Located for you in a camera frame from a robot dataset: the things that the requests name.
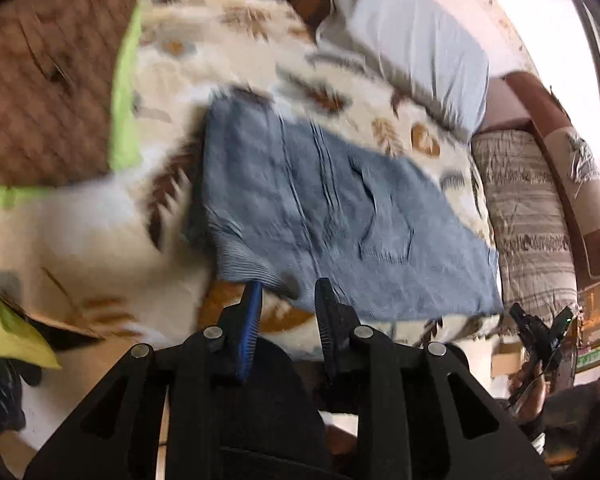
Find blue denim pants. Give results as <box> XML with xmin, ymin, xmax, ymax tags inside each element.
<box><xmin>186</xmin><ymin>90</ymin><xmax>503</xmax><ymax>322</ymax></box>

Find person's hand with gripper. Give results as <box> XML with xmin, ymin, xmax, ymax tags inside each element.
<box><xmin>509</xmin><ymin>361</ymin><xmax>546</xmax><ymax>425</ymax></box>

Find beige striped quilt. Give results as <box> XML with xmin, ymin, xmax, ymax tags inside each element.
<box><xmin>471</xmin><ymin>130</ymin><xmax>577</xmax><ymax>324</ymax></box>

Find cream leaf-pattern blanket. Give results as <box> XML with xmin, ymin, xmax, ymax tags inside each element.
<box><xmin>0</xmin><ymin>0</ymin><xmax>503</xmax><ymax>367</ymax></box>

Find lime green bedsheet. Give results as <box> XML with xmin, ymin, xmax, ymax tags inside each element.
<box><xmin>0</xmin><ymin>9</ymin><xmax>142</xmax><ymax>370</ymax></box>

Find light grey pillow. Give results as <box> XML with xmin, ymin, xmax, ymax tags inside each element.
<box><xmin>316</xmin><ymin>0</ymin><xmax>490</xmax><ymax>144</ymax></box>

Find brown woven mat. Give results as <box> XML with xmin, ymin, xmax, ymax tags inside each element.
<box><xmin>0</xmin><ymin>0</ymin><xmax>138</xmax><ymax>186</ymax></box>

